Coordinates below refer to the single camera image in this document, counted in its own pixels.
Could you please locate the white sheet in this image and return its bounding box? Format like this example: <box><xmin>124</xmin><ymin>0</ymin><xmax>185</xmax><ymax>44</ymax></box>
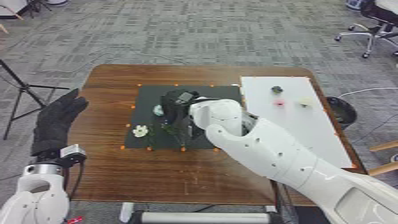
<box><xmin>238</xmin><ymin>75</ymin><xmax>357</xmax><ymax>170</ymax></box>

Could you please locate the white flower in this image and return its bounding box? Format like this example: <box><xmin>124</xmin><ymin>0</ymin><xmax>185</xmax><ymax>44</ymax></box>
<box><xmin>130</xmin><ymin>124</ymin><xmax>156</xmax><ymax>149</ymax></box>

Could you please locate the black tripod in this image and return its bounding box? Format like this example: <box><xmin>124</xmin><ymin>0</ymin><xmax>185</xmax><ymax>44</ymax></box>
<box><xmin>0</xmin><ymin>59</ymin><xmax>71</xmax><ymax>141</ymax></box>

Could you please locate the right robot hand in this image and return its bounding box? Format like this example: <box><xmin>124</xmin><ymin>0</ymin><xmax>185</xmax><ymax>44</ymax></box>
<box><xmin>160</xmin><ymin>101</ymin><xmax>203</xmax><ymax>141</ymax></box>

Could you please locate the pale blue flower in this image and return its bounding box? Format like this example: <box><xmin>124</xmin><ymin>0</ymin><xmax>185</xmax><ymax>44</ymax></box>
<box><xmin>151</xmin><ymin>104</ymin><xmax>167</xmax><ymax>118</ymax></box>

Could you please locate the white cable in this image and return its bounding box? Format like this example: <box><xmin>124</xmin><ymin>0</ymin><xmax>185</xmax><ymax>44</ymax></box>
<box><xmin>336</xmin><ymin>86</ymin><xmax>398</xmax><ymax>99</ymax></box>

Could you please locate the black round bin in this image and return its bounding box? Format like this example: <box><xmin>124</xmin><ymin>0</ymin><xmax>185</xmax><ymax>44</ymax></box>
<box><xmin>325</xmin><ymin>96</ymin><xmax>359</xmax><ymax>130</ymax></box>

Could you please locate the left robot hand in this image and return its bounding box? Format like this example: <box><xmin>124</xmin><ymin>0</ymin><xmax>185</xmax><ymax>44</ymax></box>
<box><xmin>28</xmin><ymin>87</ymin><xmax>91</xmax><ymax>157</ymax></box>

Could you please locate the yellow flower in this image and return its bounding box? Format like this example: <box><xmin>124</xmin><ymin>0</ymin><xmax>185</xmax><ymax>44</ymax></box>
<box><xmin>297</xmin><ymin>96</ymin><xmax>315</xmax><ymax>108</ymax></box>

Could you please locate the green sprig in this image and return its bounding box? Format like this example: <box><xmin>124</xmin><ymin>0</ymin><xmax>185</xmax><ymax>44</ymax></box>
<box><xmin>160</xmin><ymin>123</ymin><xmax>188</xmax><ymax>148</ymax></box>

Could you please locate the black cable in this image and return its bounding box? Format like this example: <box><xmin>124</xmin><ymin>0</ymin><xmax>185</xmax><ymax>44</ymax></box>
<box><xmin>66</xmin><ymin>159</ymin><xmax>87</xmax><ymax>202</ymax></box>

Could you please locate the black office chair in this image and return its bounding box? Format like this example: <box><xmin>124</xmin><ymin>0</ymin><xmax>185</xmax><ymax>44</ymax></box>
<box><xmin>332</xmin><ymin>0</ymin><xmax>398</xmax><ymax>60</ymax></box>

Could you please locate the wooden chair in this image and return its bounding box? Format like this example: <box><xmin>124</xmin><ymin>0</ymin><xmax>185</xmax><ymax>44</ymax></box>
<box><xmin>366</xmin><ymin>139</ymin><xmax>398</xmax><ymax>177</ymax></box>

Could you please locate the pale grey bar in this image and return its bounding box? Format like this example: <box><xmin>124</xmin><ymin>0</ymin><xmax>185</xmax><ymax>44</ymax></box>
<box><xmin>140</xmin><ymin>212</ymin><xmax>272</xmax><ymax>224</ymax></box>

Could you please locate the dark mat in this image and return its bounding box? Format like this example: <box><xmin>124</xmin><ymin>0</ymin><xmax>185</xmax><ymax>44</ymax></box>
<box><xmin>123</xmin><ymin>85</ymin><xmax>245</xmax><ymax>151</ymax></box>

